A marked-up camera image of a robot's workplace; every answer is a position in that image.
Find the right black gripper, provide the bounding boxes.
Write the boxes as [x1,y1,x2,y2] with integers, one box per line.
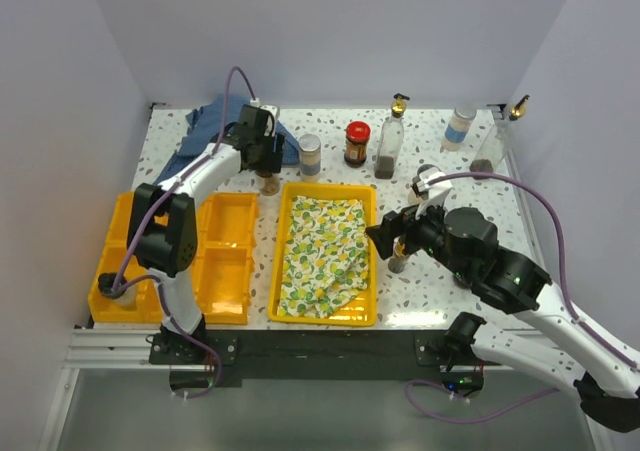
[365,192,472,280]

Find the brown spice shaker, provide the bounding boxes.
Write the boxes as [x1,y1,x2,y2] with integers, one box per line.
[256,172,280,196]

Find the blue label spice jar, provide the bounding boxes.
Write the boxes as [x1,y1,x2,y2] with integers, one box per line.
[298,134,321,182]

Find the black cap seasoning shaker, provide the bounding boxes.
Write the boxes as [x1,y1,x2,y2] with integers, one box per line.
[97,273,137,309]

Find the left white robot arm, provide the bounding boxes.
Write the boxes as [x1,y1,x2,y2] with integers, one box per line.
[125,103,285,363]

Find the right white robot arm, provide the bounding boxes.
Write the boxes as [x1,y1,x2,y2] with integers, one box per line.
[366,206,639,433]

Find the dark bottle gold band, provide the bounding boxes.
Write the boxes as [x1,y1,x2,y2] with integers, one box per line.
[388,237,410,274]

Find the grey cap salt grinder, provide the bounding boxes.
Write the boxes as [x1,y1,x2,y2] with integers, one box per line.
[407,164,440,205]

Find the lemon print cloth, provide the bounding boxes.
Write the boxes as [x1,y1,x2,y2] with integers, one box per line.
[277,195,369,319]

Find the blue checkered shirt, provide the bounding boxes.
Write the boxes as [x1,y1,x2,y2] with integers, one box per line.
[154,94,300,184]

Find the yellow flat tray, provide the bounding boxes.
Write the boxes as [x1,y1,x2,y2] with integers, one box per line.
[267,182,377,327]

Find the yellow compartment organizer tray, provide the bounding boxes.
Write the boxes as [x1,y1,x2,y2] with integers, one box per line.
[88,193,259,325]

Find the glass oil bottle gold pourer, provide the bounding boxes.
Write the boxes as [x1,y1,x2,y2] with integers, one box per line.
[374,93,410,179]

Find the red lid sauce jar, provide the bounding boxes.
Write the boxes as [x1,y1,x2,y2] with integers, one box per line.
[344,121,371,167]

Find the corner glass bottle gold pourer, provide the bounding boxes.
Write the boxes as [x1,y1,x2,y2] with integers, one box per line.
[469,94,530,173]

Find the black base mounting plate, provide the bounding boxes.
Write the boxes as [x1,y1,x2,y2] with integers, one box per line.
[149,330,506,390]

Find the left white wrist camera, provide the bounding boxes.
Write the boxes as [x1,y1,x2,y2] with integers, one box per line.
[249,98,280,136]

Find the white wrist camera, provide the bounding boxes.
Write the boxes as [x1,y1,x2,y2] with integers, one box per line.
[249,98,280,136]
[415,170,453,219]

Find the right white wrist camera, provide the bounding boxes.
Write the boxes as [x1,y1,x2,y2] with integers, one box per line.
[415,170,453,219]

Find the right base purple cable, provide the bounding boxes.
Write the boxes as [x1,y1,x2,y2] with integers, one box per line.
[399,378,559,427]

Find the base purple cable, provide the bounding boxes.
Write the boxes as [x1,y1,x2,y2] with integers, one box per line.
[169,353,229,400]
[399,378,559,427]

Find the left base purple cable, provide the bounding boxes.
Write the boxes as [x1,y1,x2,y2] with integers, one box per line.
[169,353,229,400]

